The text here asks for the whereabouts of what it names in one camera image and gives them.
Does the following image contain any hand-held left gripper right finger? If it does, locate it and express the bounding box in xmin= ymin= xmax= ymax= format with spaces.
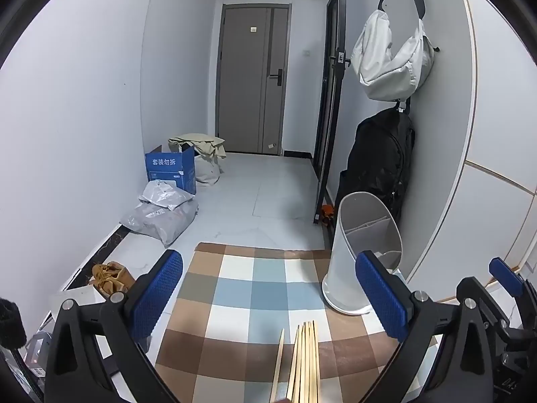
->
xmin=355 ymin=250 xmax=510 ymax=403

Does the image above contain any checkered tablecloth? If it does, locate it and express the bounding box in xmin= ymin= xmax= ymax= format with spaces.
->
xmin=155 ymin=242 xmax=437 ymax=403

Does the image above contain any white sack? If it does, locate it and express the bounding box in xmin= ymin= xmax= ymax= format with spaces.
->
xmin=194 ymin=151 xmax=225 ymax=186

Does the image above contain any blue cardboard box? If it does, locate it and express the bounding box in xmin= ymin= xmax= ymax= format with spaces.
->
xmin=145 ymin=145 xmax=197 ymax=196

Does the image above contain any beige cloth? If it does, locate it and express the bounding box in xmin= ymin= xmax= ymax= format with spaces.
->
xmin=168 ymin=133 xmax=227 ymax=160

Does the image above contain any large grey parcel bag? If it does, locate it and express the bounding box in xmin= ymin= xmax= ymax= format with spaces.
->
xmin=119 ymin=199 xmax=199 ymax=248

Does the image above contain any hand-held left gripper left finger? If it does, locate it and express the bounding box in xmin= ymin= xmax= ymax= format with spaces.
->
xmin=44 ymin=249 xmax=184 ymax=403

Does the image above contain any white divided utensil holder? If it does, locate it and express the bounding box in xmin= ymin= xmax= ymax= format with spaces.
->
xmin=322 ymin=192 xmax=403 ymax=315

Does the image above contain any white cabinet gold trim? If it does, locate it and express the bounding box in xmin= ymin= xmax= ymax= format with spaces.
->
xmin=405 ymin=0 xmax=537 ymax=299

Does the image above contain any small grey parcel bag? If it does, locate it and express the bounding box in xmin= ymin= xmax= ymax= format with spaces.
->
xmin=140 ymin=180 xmax=193 ymax=211

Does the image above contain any black backpack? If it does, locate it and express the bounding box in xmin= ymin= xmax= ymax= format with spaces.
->
xmin=334 ymin=107 xmax=416 ymax=236

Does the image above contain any grey door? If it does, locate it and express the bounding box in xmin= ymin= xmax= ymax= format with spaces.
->
xmin=215 ymin=3 xmax=291 ymax=156

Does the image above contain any black fuzzy object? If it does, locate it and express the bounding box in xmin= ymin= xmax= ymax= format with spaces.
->
xmin=0 ymin=298 xmax=28 ymax=349

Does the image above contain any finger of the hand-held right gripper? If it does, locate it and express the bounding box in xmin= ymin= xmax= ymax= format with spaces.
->
xmin=488 ymin=256 xmax=537 ymax=316

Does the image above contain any white shoulder bag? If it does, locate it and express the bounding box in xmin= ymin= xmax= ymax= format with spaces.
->
xmin=350 ymin=0 xmax=435 ymax=101

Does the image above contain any black framed glass door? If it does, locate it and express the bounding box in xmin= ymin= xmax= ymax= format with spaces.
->
xmin=311 ymin=0 xmax=352 ymax=225

